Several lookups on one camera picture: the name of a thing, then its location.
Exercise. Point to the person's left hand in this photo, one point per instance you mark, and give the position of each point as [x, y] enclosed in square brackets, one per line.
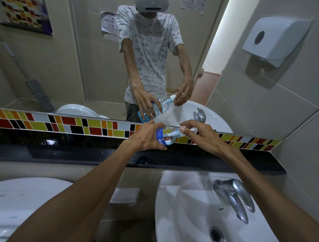
[140, 137]

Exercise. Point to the person's right hand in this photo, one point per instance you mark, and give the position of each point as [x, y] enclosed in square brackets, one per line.
[206, 138]

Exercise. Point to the person's right thumb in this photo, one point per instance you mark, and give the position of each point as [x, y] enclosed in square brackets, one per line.
[187, 137]

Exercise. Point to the person's left thumb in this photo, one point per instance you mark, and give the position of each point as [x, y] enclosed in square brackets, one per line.
[158, 146]

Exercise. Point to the clear blue-label water bottle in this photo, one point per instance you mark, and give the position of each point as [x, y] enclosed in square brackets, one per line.
[167, 136]

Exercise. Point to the person's right forearm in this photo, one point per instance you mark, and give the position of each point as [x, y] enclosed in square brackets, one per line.
[269, 197]

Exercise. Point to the person's left forearm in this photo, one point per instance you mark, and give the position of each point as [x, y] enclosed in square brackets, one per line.
[79, 199]

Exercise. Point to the white ceramic sink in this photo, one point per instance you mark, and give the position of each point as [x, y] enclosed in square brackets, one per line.
[189, 212]

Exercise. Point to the chrome faucet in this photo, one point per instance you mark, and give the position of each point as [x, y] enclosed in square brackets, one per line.
[235, 197]

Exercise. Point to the black stone ledge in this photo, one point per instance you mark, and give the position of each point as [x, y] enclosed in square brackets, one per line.
[74, 152]

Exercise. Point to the colourful mosaic tile strip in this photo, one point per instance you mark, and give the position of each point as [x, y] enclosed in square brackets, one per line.
[74, 124]

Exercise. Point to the metal sink drain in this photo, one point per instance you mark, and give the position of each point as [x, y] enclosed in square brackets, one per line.
[215, 234]

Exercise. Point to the white paper towel dispenser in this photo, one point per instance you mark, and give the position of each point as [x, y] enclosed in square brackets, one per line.
[274, 40]

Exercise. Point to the wall mirror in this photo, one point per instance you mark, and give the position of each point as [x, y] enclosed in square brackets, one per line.
[74, 62]

